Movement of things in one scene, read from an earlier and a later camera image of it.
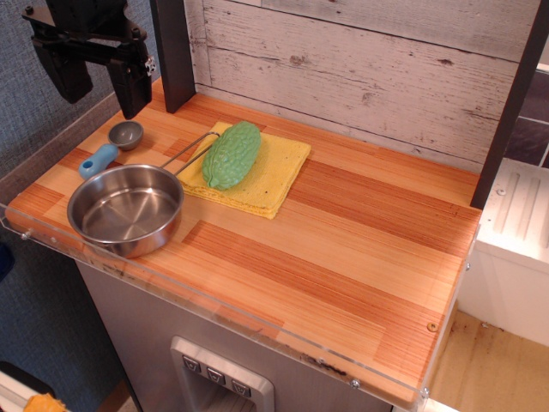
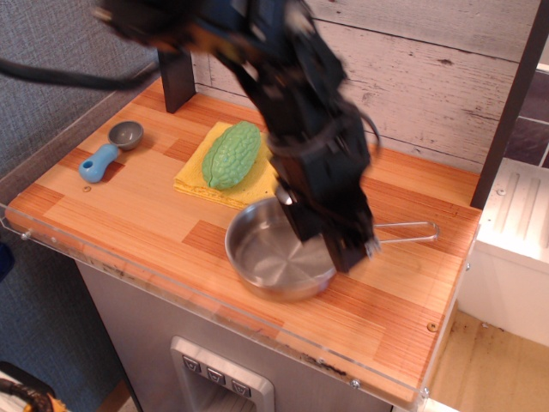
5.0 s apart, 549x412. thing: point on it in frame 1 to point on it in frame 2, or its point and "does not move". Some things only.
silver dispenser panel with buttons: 211,383 does not move
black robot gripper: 94,27 to 322,152
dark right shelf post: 514,103 does not move
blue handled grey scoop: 123,135 does not move
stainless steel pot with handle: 130,211 to 262,253
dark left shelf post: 174,51 does not move
